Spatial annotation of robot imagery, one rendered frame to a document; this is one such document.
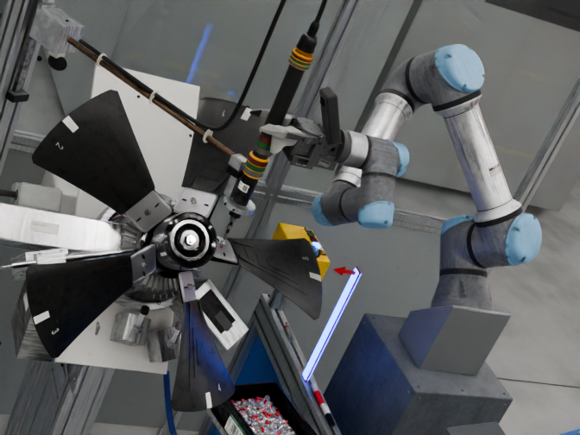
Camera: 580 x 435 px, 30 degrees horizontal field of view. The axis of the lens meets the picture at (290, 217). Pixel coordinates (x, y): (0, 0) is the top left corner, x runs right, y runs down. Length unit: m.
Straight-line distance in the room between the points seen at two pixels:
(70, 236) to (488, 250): 0.96
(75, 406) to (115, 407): 0.89
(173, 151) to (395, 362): 0.73
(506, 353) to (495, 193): 2.70
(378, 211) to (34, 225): 0.72
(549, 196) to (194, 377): 4.89
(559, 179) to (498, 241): 4.36
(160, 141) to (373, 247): 1.07
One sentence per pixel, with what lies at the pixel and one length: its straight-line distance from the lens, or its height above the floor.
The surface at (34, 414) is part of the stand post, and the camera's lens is 2.99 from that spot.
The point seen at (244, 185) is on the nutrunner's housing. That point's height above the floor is 1.35.
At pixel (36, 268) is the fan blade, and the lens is 2.15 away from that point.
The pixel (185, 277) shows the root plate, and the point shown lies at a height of 1.13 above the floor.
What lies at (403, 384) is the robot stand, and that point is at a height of 0.98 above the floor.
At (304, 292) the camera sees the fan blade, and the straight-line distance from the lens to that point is 2.39.
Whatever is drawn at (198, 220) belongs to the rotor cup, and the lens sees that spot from 2.27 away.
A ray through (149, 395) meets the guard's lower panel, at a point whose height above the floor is 0.18.
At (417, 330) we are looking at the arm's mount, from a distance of 2.66.
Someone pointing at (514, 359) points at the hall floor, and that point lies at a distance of 5.19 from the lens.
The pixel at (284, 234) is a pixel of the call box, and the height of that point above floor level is 1.07.
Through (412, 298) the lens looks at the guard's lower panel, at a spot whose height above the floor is 0.70.
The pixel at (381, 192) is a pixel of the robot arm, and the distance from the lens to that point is 2.29.
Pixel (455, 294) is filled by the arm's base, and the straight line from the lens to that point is 2.62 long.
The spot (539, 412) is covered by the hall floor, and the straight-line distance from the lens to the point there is 4.90.
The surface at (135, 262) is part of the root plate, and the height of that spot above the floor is 1.15.
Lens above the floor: 2.29
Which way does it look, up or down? 25 degrees down
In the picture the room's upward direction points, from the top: 24 degrees clockwise
